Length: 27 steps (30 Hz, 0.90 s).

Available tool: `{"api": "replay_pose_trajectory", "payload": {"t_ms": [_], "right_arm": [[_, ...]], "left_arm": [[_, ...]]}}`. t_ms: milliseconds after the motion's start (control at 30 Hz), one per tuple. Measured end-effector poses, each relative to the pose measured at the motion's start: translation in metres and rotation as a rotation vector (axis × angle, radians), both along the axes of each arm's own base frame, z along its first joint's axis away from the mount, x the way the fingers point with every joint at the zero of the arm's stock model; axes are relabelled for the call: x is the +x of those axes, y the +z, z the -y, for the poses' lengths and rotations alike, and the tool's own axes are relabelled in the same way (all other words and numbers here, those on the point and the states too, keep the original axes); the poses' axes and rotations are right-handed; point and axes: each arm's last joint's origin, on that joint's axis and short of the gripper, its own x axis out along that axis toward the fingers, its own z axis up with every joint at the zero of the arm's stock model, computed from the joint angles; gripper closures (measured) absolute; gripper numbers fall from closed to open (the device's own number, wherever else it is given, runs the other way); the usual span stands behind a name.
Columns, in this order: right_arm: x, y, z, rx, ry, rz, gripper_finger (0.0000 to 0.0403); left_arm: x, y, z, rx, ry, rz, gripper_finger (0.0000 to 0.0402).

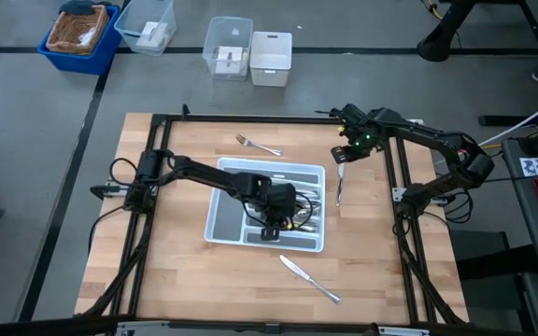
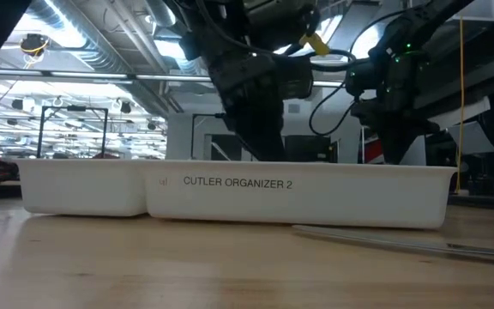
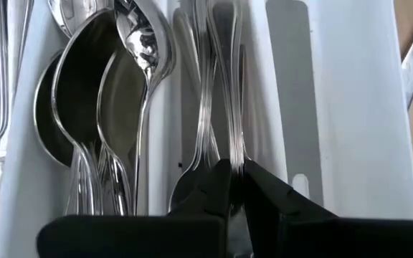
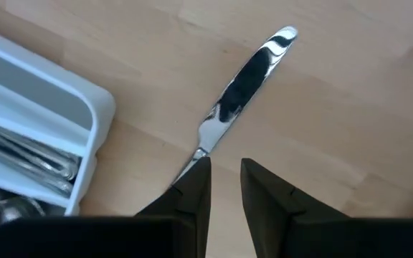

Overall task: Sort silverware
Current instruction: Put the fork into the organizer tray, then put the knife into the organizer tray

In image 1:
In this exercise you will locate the black equipment stand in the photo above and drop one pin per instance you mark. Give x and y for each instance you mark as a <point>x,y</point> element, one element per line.
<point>498,268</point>

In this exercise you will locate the black side table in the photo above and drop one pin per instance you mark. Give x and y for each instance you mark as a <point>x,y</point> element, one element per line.
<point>530,242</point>

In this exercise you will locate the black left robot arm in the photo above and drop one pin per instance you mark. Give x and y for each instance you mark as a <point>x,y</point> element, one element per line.
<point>203,175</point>

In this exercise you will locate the white cardboard box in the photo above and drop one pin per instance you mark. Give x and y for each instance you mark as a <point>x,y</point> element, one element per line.
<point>229,60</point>
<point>152,36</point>

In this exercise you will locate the blue plastic bin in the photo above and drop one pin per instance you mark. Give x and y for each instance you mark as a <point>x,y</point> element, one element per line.
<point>82,65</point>

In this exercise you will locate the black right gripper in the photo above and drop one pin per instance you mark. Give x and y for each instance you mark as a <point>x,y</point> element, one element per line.
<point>360,128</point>

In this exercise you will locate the grey metal bracket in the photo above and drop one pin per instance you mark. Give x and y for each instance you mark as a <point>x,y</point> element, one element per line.
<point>402,331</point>
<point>143,329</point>

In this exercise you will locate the white plastic bin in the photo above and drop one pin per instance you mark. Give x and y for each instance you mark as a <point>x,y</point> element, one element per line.
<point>270,70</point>

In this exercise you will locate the black stand frame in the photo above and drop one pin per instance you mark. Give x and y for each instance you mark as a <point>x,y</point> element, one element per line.
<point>498,120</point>

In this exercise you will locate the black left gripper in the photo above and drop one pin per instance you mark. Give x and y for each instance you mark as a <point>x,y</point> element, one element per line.
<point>280,200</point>

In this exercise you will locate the black crossbeam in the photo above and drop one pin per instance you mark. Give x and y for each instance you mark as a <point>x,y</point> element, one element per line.
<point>222,327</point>

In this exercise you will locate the black floor stand leg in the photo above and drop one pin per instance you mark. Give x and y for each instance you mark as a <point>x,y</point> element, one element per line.
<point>434,49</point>

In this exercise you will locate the white cutlery organizer tray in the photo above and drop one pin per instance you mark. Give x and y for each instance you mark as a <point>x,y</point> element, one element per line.
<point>229,214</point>

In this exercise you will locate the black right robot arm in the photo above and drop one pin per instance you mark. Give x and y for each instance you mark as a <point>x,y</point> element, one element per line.
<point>437,140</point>

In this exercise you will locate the clear plastic bin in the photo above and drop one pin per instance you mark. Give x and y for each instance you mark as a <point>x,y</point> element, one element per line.
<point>227,32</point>
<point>126,23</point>

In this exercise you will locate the black pouch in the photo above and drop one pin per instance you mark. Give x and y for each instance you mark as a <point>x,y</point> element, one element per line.
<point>76,6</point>

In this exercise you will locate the wicker basket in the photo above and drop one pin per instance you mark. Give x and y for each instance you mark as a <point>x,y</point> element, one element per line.
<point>66,32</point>

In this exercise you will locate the silver spoon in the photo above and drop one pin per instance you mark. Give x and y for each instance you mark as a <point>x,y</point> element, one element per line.
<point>305,214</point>
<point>314,210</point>
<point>318,205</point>
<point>306,203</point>

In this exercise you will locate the silver fork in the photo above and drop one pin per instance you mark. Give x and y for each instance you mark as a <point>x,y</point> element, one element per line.
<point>259,147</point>
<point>304,228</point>
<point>308,225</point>

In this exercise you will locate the silver table knife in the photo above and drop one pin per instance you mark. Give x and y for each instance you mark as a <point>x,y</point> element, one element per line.
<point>311,190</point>
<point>308,192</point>
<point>340,186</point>
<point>308,279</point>
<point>315,194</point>

